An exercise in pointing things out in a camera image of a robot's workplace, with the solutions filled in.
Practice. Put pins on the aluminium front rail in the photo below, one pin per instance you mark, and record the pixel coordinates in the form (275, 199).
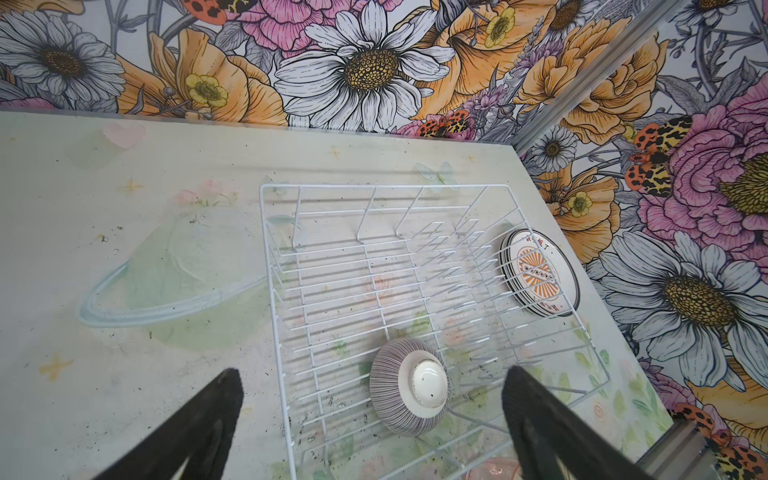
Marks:
(681, 453)

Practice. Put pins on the orange sunburst plate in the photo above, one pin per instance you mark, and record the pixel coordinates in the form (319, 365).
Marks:
(538, 273)

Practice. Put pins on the white upturned ceramic bowl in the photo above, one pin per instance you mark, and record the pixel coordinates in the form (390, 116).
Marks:
(409, 387)

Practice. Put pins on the aluminium corner post right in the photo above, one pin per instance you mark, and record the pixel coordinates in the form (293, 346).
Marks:
(628, 40)

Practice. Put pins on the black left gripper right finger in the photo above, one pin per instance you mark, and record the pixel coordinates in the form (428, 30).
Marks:
(549, 439)

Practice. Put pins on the white wire dish rack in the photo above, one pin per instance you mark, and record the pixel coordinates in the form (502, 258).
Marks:
(351, 268)

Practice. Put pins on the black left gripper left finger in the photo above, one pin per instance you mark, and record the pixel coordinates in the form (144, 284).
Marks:
(194, 442)

